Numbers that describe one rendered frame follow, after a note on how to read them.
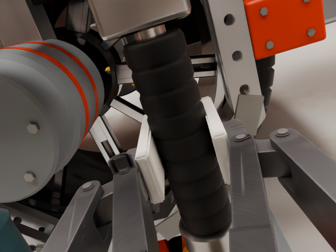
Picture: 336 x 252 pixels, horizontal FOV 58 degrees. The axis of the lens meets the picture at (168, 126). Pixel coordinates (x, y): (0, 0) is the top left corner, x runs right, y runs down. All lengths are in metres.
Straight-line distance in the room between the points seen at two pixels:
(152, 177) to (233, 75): 0.26
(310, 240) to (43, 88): 1.14
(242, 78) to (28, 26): 0.27
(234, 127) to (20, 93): 0.17
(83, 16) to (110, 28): 0.34
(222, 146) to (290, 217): 1.23
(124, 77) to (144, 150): 0.35
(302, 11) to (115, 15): 0.29
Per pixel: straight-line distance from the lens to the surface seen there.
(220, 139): 0.15
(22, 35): 0.43
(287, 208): 1.42
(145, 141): 0.17
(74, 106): 0.31
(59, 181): 0.61
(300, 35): 0.42
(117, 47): 0.95
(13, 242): 0.44
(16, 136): 0.29
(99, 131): 0.54
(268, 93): 0.51
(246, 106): 0.41
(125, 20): 0.16
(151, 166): 0.16
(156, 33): 0.17
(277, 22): 0.40
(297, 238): 1.30
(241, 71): 0.40
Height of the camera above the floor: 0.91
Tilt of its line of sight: 20 degrees down
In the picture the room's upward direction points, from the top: 18 degrees counter-clockwise
